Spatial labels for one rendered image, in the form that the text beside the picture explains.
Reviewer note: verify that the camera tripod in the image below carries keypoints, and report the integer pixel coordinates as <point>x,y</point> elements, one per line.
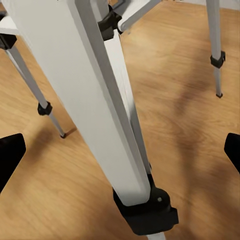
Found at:
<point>77,45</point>

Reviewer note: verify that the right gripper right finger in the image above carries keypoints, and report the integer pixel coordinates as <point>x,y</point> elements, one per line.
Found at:
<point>232,149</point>

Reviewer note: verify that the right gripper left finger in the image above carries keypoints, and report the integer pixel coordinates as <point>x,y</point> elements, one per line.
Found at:
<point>12,149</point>

